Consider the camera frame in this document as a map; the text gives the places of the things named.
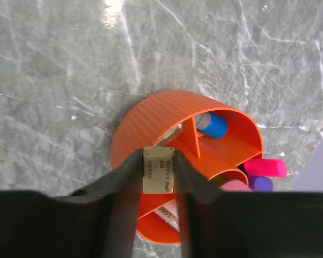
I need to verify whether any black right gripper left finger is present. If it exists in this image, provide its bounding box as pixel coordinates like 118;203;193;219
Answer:
0;150;143;257

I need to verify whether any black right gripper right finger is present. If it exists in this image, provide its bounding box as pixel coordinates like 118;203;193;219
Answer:
174;150;323;257

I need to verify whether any blue white pen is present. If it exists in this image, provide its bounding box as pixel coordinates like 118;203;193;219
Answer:
154;200;180;232

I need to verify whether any pink capped black highlighter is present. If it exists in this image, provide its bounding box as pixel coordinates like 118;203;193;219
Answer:
243;159;287;178

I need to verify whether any blue glue stick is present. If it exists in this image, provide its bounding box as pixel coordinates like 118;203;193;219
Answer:
194;112;228;139

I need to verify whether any orange round divided container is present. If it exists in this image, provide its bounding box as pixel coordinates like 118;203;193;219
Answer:
110;90;263;245

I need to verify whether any purple capped black highlighter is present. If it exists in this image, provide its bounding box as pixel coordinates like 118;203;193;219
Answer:
247;175;274;192

